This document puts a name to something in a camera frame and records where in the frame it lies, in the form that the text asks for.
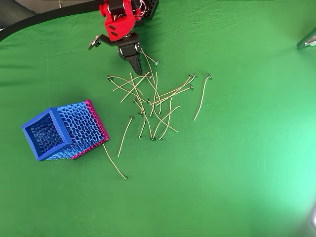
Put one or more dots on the beige candle wick metal base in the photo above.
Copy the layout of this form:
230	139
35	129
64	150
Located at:
108	78
195	75
135	87
190	75
140	114
149	77
209	76
160	138
157	63
190	87
123	91
151	115
126	177
160	113
152	74
152	139
135	100
148	100
131	117
140	136

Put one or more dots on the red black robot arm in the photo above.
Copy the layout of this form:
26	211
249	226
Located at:
118	27

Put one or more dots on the blue and pink lattice box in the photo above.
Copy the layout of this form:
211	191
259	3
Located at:
81	123

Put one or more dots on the black perforated base block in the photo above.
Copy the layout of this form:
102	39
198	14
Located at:
151	10

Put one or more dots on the green cloth with black trim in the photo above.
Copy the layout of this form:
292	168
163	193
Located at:
222	148

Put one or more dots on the chrome stand tube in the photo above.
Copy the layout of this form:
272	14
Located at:
308	40

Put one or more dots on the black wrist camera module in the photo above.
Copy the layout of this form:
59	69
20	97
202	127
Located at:
93	43

